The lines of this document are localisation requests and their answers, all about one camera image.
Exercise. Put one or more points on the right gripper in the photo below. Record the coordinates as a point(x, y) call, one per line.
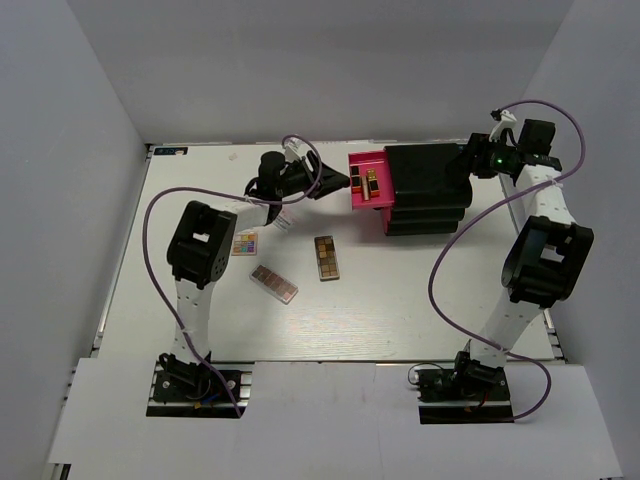
point(479, 145)

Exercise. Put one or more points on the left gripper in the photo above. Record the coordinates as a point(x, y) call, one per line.
point(331, 180)

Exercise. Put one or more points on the gold black lipstick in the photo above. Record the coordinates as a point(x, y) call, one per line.
point(355, 177)
point(373, 182)

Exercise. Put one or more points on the pink drawer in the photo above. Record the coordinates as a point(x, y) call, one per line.
point(373, 160)

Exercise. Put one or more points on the black drawer organizer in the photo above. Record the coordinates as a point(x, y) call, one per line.
point(426, 202)

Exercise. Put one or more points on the rose gold lipstick tube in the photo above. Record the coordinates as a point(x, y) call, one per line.
point(365, 188)

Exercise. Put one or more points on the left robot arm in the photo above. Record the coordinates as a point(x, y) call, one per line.
point(200, 248)

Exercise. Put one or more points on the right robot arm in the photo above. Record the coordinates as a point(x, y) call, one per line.
point(548, 255)

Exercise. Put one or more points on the white labelled card box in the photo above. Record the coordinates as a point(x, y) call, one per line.
point(285, 221)

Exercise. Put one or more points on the brown eyeshadow palette upright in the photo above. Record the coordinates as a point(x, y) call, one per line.
point(326, 258)

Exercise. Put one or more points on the colourful eyeshadow palette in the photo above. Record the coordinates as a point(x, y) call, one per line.
point(245, 243)

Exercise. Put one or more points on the pink brown eyeshadow palette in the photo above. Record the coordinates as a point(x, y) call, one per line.
point(274, 284)

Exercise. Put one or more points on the blue label left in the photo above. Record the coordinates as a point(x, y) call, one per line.
point(170, 151)

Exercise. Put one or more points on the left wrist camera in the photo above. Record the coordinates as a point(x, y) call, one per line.
point(292, 149)

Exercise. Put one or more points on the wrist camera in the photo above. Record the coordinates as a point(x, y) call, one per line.
point(292, 149)
point(504, 120)

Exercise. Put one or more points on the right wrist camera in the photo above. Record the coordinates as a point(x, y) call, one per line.
point(504, 120)

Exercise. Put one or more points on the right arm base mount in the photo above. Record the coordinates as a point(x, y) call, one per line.
point(446, 397)

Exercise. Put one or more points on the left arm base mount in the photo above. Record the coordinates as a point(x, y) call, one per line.
point(181, 390)

